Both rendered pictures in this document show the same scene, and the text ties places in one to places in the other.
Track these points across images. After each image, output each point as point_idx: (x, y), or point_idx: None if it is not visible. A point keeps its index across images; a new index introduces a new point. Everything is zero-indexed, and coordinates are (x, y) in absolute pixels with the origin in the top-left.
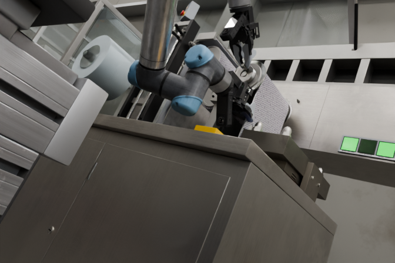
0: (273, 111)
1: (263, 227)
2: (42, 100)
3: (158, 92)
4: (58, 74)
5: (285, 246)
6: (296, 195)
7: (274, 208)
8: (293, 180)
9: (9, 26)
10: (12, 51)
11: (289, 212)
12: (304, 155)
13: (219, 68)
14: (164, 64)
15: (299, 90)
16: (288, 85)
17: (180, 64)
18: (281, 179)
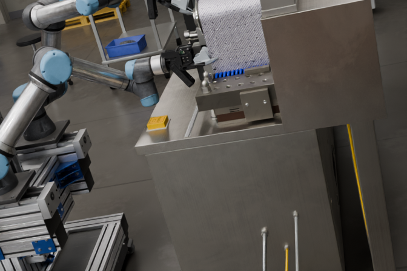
0: (240, 28)
1: (189, 173)
2: (33, 211)
3: None
4: (33, 201)
5: (228, 170)
6: (211, 141)
7: (191, 160)
8: (236, 112)
9: (16, 204)
10: (20, 208)
11: (212, 153)
12: (229, 92)
13: (143, 69)
14: (126, 83)
15: None
16: None
17: (190, 3)
18: (183, 144)
